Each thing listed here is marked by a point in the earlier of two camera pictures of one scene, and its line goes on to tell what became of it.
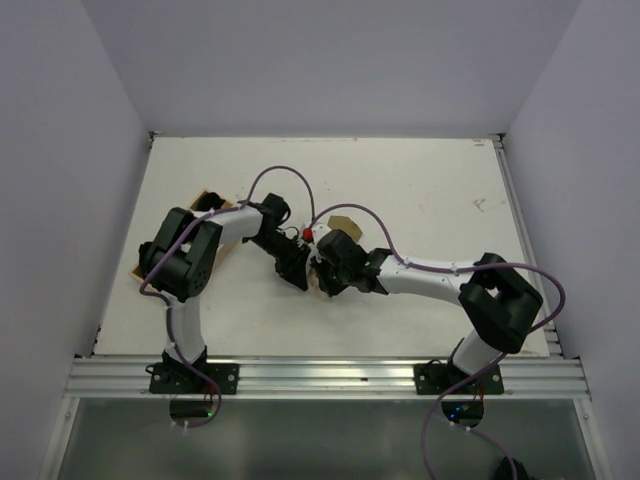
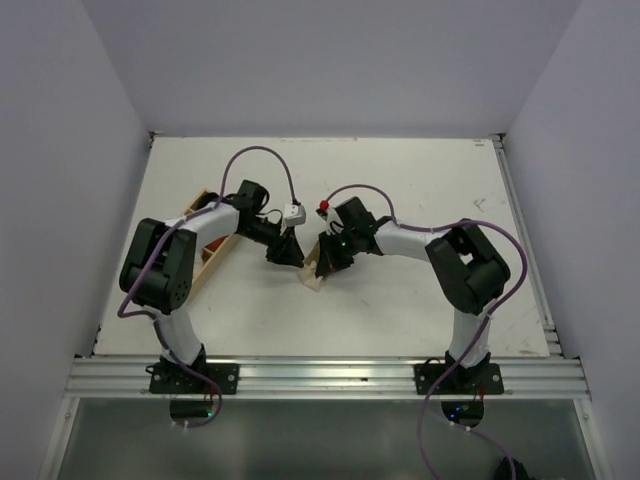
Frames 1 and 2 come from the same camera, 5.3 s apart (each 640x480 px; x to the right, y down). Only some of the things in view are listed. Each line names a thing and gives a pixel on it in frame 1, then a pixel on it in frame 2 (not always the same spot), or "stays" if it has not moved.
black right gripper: (330, 287) to (329, 261)
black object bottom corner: (505, 471) stays
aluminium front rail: (326, 378) stays
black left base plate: (177, 378) stays
